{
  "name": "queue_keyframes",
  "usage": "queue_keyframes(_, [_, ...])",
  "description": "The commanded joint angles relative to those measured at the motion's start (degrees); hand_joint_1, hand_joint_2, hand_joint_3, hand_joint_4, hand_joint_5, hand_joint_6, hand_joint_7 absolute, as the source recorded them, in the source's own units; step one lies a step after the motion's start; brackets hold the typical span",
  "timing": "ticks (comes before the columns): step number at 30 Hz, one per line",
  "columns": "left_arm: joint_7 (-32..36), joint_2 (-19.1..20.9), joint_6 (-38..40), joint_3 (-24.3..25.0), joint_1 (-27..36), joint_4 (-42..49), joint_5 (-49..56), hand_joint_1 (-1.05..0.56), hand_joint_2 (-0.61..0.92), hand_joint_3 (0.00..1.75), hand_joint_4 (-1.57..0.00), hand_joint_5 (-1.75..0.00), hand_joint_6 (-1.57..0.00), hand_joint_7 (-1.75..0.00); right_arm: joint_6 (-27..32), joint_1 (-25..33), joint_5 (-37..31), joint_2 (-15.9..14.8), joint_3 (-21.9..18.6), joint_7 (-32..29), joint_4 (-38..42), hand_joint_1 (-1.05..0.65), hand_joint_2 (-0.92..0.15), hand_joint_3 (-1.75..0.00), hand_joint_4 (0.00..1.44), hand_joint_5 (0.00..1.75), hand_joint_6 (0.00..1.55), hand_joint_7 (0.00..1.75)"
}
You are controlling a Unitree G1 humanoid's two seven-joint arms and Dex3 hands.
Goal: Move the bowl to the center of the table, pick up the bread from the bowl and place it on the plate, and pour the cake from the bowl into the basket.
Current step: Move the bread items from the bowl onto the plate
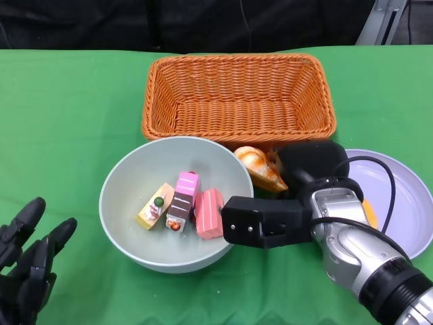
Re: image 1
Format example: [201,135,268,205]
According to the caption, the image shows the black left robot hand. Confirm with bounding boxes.
[0,197,78,325]

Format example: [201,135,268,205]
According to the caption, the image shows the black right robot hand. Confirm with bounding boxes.
[270,141,349,201]

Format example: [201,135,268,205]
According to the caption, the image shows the plump orange croissant bread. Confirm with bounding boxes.
[234,146,289,192]

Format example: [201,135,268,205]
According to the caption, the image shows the orange donut bread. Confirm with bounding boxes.
[361,198,378,230]

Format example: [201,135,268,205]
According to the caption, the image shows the grey round bowl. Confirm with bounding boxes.
[99,136,254,274]

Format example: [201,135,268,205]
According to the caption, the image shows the orange wicker basket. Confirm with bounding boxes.
[141,53,338,153]

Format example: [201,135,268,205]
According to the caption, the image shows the lavender round plate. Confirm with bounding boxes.
[343,148,433,261]

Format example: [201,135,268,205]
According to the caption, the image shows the pink layered cake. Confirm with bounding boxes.
[194,187,226,240]

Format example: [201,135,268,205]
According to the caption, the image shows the pink brown striped cake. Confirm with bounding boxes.
[164,171,200,234]

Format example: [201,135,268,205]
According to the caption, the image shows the yellow cake slice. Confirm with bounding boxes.
[135,182,175,231]

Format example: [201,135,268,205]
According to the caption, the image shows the green tablecloth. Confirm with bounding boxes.
[0,45,433,325]

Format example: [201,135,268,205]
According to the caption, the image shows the black backdrop cloth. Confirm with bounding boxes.
[0,0,376,55]

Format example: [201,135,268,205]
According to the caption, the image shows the grey metal frame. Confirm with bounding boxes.
[355,0,411,47]

